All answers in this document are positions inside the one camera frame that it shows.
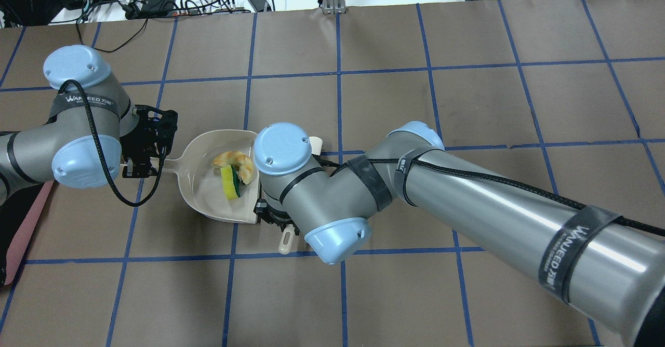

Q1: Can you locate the croissant bread toy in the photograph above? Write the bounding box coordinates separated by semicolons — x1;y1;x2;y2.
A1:
211;151;256;184

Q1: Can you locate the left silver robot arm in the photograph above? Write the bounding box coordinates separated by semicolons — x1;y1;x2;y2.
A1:
1;45;178;207

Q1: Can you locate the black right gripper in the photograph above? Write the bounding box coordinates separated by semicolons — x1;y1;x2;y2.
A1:
252;198;299;236

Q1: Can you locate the black lined trash bin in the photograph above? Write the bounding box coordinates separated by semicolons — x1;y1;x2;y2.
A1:
1;181;54;287

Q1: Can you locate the beige plastic dustpan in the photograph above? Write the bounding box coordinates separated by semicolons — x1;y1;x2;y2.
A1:
163;129;260;224

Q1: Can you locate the yellow green sponge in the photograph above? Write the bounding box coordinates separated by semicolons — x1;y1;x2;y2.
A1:
219;165;240;200

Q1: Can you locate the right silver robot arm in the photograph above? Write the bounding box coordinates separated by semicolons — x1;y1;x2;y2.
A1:
254;121;664;346

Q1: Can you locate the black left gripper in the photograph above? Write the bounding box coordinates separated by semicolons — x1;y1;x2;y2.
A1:
121;105;178;178

